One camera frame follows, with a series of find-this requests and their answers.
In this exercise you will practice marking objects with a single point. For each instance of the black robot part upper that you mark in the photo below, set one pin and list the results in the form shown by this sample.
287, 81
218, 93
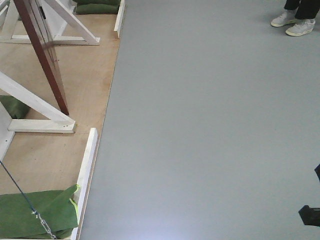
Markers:
317, 171

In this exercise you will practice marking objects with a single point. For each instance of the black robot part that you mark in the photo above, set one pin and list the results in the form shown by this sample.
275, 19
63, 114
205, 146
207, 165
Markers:
310, 215
317, 171

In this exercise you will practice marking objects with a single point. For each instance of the brown wooden door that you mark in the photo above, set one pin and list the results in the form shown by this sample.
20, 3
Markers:
35, 24

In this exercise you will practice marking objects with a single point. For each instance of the black robot part lower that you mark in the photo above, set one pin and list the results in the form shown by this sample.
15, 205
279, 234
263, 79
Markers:
310, 215

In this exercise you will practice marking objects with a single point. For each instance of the near white wooden brace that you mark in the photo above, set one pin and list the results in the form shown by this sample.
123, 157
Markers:
55, 122

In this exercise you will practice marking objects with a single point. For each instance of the white wooden brace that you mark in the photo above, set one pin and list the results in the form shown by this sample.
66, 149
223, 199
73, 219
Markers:
58, 13
55, 122

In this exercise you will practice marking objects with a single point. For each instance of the far white wooden brace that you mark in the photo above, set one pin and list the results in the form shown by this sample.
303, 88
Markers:
58, 13

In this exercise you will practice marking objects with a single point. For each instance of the lower green sandbag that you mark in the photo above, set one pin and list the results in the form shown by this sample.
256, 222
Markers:
91, 8

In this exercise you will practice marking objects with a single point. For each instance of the plywood base platform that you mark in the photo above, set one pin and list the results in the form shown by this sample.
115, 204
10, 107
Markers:
37, 161

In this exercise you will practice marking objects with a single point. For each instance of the upper green sandbag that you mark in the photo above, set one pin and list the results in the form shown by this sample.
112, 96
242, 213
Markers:
104, 2

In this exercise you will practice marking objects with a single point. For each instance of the green sandbag behind brace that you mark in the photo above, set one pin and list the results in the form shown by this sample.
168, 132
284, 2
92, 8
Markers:
15, 108

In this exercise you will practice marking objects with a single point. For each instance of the left white sneaker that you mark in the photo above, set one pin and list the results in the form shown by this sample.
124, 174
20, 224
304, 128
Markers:
286, 18

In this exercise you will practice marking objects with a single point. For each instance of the white sneaker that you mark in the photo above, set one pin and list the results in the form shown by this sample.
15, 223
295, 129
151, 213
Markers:
286, 18
301, 28

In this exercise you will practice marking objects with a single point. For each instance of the right white sneaker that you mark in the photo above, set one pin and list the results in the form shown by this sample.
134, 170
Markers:
301, 28

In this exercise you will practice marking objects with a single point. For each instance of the green sandbag front bottom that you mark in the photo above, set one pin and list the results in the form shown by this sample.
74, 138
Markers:
56, 207

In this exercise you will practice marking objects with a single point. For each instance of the black trouser legs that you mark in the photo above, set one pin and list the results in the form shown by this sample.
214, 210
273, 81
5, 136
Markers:
305, 9

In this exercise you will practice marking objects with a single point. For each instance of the far white edge rail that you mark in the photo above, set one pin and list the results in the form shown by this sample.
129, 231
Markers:
119, 18

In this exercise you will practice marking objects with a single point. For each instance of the white edge rail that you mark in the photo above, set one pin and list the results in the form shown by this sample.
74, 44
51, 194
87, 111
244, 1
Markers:
83, 180
119, 18

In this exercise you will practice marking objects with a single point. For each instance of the near white edge rail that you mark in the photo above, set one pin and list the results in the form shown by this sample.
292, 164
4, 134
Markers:
83, 180

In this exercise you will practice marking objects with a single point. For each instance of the white door frame panel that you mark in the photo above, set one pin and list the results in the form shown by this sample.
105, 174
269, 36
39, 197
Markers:
6, 135

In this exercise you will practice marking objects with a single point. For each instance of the metal chain turnbuckle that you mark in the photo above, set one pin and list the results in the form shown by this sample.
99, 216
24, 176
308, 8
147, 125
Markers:
44, 225

